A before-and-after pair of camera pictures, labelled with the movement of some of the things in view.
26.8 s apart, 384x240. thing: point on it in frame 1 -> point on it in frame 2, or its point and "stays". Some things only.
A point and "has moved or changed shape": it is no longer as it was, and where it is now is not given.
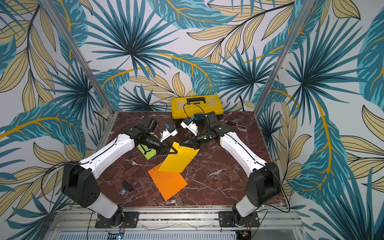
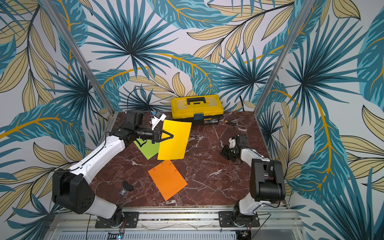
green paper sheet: (150, 154) stays
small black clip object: (126, 187) stays
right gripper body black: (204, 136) -> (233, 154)
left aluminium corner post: (78, 55) stays
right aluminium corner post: (283, 55) stays
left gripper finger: (175, 152) -> (165, 138)
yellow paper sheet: (177, 162) has moved or changed shape
